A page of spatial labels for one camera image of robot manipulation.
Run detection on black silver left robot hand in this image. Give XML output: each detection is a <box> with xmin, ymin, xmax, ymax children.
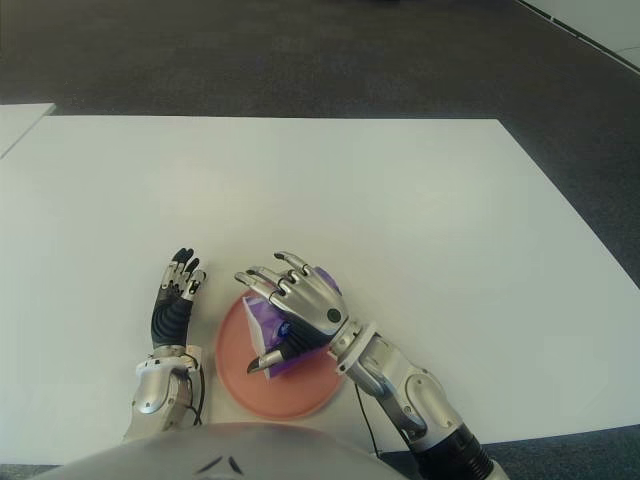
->
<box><xmin>148</xmin><ymin>247</ymin><xmax>208</xmax><ymax>351</ymax></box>

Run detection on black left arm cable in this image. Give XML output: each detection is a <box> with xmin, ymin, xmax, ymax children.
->
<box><xmin>182</xmin><ymin>354</ymin><xmax>206</xmax><ymax>426</ymax></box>

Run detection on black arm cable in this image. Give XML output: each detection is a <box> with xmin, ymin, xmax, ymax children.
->
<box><xmin>354</xmin><ymin>384</ymin><xmax>384</xmax><ymax>459</ymax></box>
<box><xmin>182</xmin><ymin>354</ymin><xmax>206</xmax><ymax>426</ymax></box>

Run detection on white side table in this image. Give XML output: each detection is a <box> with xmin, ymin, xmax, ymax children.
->
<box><xmin>0</xmin><ymin>103</ymin><xmax>56</xmax><ymax>159</ymax></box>

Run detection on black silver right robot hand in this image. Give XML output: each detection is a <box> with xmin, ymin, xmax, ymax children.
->
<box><xmin>233</xmin><ymin>250</ymin><xmax>350</xmax><ymax>375</ymax></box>

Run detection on pink round plate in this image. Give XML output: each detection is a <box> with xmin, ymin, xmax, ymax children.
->
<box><xmin>216</xmin><ymin>287</ymin><xmax>346</xmax><ymax>420</ymax></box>

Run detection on purple tissue paper pack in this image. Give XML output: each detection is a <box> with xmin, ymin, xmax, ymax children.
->
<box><xmin>242</xmin><ymin>267</ymin><xmax>341</xmax><ymax>381</ymax></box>

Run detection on silver robot torso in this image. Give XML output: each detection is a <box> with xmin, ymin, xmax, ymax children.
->
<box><xmin>29</xmin><ymin>422</ymin><xmax>401</xmax><ymax>480</ymax></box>

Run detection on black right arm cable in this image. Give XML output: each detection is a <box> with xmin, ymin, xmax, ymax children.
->
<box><xmin>354</xmin><ymin>384</ymin><xmax>384</xmax><ymax>459</ymax></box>

